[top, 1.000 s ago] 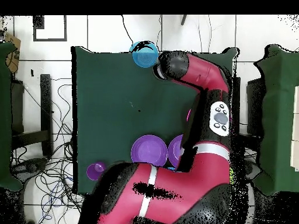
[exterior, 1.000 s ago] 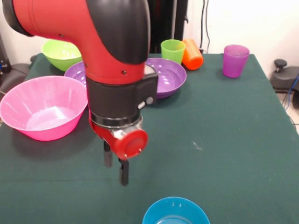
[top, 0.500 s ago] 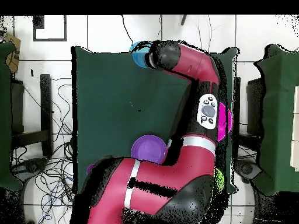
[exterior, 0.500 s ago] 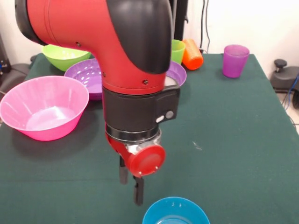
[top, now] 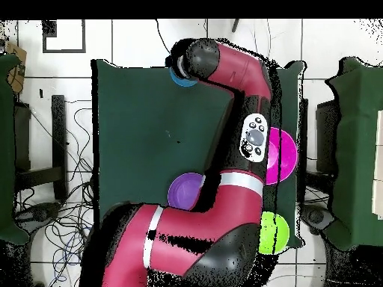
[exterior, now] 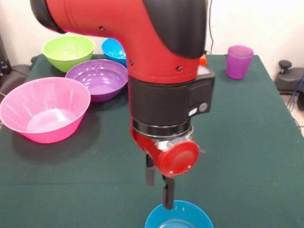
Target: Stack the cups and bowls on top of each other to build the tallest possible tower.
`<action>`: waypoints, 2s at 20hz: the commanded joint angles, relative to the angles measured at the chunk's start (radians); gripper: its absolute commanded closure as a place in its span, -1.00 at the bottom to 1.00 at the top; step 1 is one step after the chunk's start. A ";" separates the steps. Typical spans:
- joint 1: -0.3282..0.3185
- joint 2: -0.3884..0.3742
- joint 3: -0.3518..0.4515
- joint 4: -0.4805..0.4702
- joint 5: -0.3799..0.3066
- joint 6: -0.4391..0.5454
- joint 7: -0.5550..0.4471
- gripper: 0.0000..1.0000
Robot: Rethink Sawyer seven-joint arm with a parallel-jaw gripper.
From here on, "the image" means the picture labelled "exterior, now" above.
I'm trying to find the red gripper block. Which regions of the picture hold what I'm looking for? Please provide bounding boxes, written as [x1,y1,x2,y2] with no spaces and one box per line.
[130,125,200,210]

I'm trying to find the blue ribbed small bowl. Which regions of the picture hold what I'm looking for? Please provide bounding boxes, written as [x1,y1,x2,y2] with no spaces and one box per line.
[144,200,214,228]

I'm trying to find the pink plastic bowl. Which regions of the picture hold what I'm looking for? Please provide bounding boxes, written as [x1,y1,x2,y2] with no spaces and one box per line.
[0,76,91,144]

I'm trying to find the dark green tablecloth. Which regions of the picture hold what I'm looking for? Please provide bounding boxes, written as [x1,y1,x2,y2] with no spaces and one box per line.
[0,54,304,228]

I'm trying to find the purple plastic bowl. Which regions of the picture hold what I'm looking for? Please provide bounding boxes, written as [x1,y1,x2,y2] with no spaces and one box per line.
[65,59,129,103]

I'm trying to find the blue deep plastic bowl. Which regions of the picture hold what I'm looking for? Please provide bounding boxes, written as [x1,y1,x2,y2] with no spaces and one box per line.
[101,38,128,68]

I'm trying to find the purple plastic cup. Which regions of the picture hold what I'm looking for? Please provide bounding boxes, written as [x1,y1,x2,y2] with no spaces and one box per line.
[226,45,255,80]

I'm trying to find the green plastic bowl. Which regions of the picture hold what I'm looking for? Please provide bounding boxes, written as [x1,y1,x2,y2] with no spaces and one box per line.
[42,35,95,73]

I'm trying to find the black round knob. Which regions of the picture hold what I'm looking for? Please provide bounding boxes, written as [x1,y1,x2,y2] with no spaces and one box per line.
[278,60,292,74]

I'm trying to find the black equipment box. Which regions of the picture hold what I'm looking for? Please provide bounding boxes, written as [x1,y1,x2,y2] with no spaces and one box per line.
[0,33,11,88]

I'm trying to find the black hanging cable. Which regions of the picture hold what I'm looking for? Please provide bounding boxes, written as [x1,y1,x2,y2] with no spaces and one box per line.
[208,0,214,55]

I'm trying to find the blue cable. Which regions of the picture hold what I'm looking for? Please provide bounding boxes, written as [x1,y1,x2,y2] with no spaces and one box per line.
[286,73,304,113]

